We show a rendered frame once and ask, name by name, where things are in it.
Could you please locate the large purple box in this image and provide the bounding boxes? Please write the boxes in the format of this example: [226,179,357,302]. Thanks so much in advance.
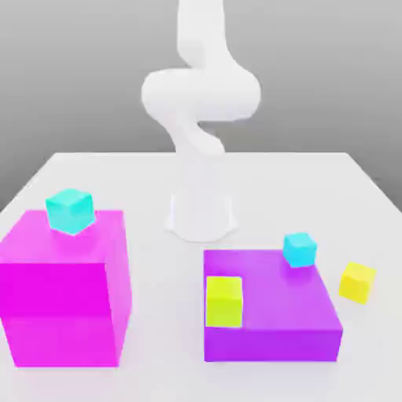
[203,249,344,363]

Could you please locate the small yellow cube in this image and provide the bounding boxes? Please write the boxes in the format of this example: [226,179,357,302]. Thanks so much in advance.
[338,261,378,305]

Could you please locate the small turquoise cube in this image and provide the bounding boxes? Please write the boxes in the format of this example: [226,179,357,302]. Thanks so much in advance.
[45,188,96,236]

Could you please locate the large magenta box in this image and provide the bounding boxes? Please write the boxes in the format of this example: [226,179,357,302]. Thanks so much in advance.
[0,209,133,368]

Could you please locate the small cyan cube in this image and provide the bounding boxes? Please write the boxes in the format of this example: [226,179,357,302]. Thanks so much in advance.
[282,232,318,269]

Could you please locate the small lime cube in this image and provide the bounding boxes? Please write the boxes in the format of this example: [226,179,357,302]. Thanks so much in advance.
[205,276,243,329]

